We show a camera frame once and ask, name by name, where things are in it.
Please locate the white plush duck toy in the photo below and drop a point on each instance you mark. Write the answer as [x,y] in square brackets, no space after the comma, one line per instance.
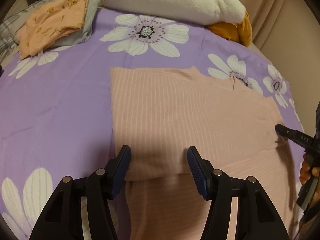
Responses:
[175,0]

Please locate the purple floral blanket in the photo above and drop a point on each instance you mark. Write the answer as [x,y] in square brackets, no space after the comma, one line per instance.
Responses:
[62,92]

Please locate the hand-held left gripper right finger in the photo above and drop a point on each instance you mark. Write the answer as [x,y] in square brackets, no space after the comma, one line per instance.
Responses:
[196,170]

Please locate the beige curtain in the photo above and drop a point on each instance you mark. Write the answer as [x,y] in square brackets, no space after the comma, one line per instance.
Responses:
[275,10]

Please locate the person's right hand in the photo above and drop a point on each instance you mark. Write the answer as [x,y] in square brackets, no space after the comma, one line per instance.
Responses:
[305,170]

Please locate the orange printed garment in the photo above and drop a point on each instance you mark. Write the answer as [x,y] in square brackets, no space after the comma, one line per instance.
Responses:
[50,22]

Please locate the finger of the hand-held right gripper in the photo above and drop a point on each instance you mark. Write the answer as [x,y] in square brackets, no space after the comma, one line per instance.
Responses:
[292,136]

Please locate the grey plaid pillow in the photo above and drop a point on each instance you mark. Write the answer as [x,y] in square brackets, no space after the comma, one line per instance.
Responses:
[10,30]

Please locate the pink striped garment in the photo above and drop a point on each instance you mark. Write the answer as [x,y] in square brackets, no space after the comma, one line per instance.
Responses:
[162,110]

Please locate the grey garment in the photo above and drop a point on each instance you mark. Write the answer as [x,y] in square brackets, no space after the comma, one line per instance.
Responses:
[90,17]

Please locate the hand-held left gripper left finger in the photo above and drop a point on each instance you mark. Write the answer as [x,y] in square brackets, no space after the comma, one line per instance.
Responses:
[123,162]

